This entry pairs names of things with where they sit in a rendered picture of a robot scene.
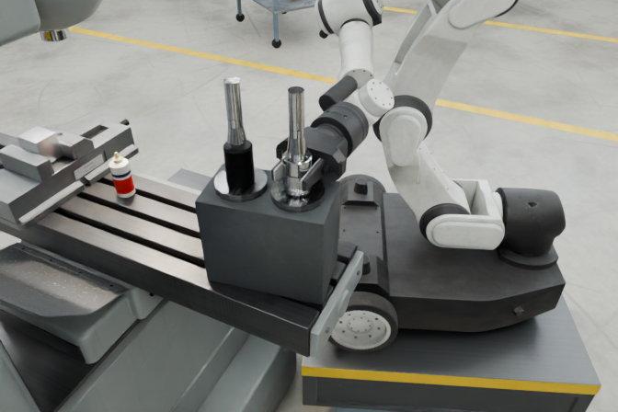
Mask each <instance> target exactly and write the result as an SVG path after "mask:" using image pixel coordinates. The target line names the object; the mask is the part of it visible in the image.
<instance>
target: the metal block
mask: <svg viewBox="0 0 618 412"><path fill-rule="evenodd" d="M17 138H18V141H19V143H20V146H21V148H23V149H25V150H28V151H31V152H32V153H35V154H38V155H42V156H45V157H48V158H50V159H51V162H53V161H55V160H56V159H58V158H60V157H61V156H63V151H62V148H61V146H60V143H59V140H58V137H57V134H56V132H53V131H50V130H47V129H44V128H41V127H39V126H37V127H35V128H33V129H31V130H29V131H27V132H24V133H22V134H20V135H19V136H18V137H17Z"/></svg>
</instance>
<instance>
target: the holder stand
mask: <svg viewBox="0 0 618 412"><path fill-rule="evenodd" d="M254 169H255V181H254V183H253V184H251V185H250V186H248V187H245V188H234V187H232V186H230V185H229V184H228V183H227V179H226V171H225V163H223V164H222V165H221V166H220V168H219V169H218V170H217V172H216V173H215V175H214V176H213V177H212V179H211V180H210V182H209V183H208V184H207V186H206V187H205V188H204V190H203V191H202V192H201V194H200V195H199V197H198V198H197V199H196V200H195V207H196V213H197V218H198V224H199V229H200V240H201V245H202V251H203V256H204V262H205V268H206V273H207V279H208V280H211V281H215V282H220V283H223V284H228V285H233V286H236V287H241V288H246V289H249V290H254V291H259V292H266V293H271V294H275V295H279V296H284V297H288V298H293V299H296V300H301V301H306V302H309V303H318V304H322V303H323V301H324V299H325V296H326V291H327V288H328V285H329V282H330V280H331V277H332V274H333V271H334V268H335V266H336V262H337V259H338V224H339V204H340V182H339V181H334V182H332V183H330V182H327V181H324V180H322V179H319V180H318V181H316V182H315V183H314V185H313V186H312V189H311V191H310V192H308V193H307V194H304V195H302V196H293V195H291V194H288V193H287V192H286V191H285V190H284V188H283V176H282V177H281V178H279V179H278V180H277V181H274V180H272V179H271V170H266V169H260V168H258V167H255V166H254Z"/></svg>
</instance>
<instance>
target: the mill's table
mask: <svg viewBox="0 0 618 412"><path fill-rule="evenodd" d="M132 179H133V183H134V187H135V193H134V194H133V195H132V196H130V197H129V198H121V197H119V196H118V194H117V191H116V188H115V185H114V181H113V178H112V175H111V172H110V173H108V174H107V175H105V176H104V177H103V178H101V179H100V180H98V181H97V182H96V183H94V184H93V185H88V184H85V185H84V186H85V190H83V191H82V192H80V193H79V194H78V195H76V196H75V197H73V198H72V199H70V200H69V201H67V202H66V203H65V204H63V205H62V206H61V207H59V208H58V209H56V210H55V211H53V212H51V213H50V214H48V215H47V216H45V217H44V218H42V219H41V220H40V221H38V222H37V223H35V224H33V225H32V226H30V228H28V229H27V230H24V231H19V230H17V229H15V228H13V227H11V226H9V225H6V224H4V223H1V222H0V231H1V232H4V233H6V234H9V235H12V236H14V237H16V238H19V239H21V240H24V241H26V242H29V243H31V244H32V245H35V246H39V247H41V248H44V249H46V250H48V251H51V252H52V253H55V254H57V255H60V256H62V257H64V258H68V259H71V260H72V261H75V262H77V263H79V264H82V265H84V266H87V267H89V268H91V269H94V270H97V271H99V272H102V273H104V274H107V275H109V276H110V277H113V278H115V279H118V280H122V281H124V282H126V283H129V284H130V285H133V286H135V287H138V288H140V289H142V290H145V291H147V292H150V293H153V294H155V295H157V296H160V297H162V298H165V299H167V300H169V301H171V302H173V303H177V304H180V305H182V306H185V307H187V308H188V309H191V310H193V311H196V312H198V313H201V314H203V315H207V316H208V317H211V318H213V319H216V320H218V321H220V322H223V323H225V324H227V325H229V326H233V327H235V328H238V329H240V330H243V331H245V332H247V333H249V334H251V335H254V336H256V337H259V338H263V339H265V340H267V341H269V342H271V343H274V344H276V345H279V346H281V347H283V348H286V349H289V350H291V351H294V352H296V353H298V354H301V355H303V356H305V357H307V358H308V357H309V355H310V356H312V357H314V358H316V359H317V358H318V357H319V355H320V354H321V352H322V350H323V348H324V346H325V344H326V343H327V341H328V339H329V337H330V335H331V333H332V332H333V330H334V328H335V326H336V324H337V322H338V320H339V318H341V317H342V316H343V315H344V314H345V312H346V310H347V307H348V304H349V298H350V296H351V295H352V294H353V292H354V290H355V288H356V286H357V284H358V282H359V280H360V279H361V275H362V264H363V252H361V251H359V250H357V245H355V244H352V243H349V242H346V241H343V240H340V239H338V259H337V262H336V266H335V268H334V271H333V274H332V277H331V280H330V282H329V285H328V288H327V291H326V296H325V299H324V301H323V303H322V304H318V303H309V302H306V301H301V300H296V299H293V298H288V297H284V296H279V295H275V294H271V293H266V292H259V291H254V290H249V289H246V288H241V287H236V286H233V285H228V284H223V283H220V282H215V281H211V280H208V279H207V273H206V268H205V262H204V256H203V251H202V245H201V240H200V229H199V224H198V218H197V213H196V207H195V200H196V199H197V198H198V197H199V195H198V194H194V193H191V192H188V191H185V190H183V189H177V188H174V187H171V186H168V185H166V184H162V183H159V182H156V181H153V180H151V179H148V178H144V177H139V176H136V175H134V174H132Z"/></svg>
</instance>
